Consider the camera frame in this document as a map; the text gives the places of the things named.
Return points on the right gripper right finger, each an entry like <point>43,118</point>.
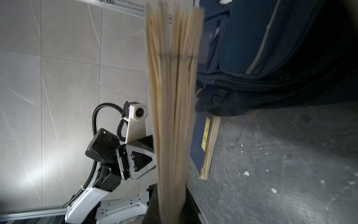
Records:
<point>191,213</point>

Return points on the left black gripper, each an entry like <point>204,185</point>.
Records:
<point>121,162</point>

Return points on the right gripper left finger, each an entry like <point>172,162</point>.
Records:
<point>152,215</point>

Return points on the blue book yellow label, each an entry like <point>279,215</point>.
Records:
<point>173,38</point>
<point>204,137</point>

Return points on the navy blue student backpack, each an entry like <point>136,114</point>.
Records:
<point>276,54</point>

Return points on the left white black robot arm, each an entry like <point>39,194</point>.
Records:
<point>87,207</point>

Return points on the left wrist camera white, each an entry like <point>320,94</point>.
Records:
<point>135,115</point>

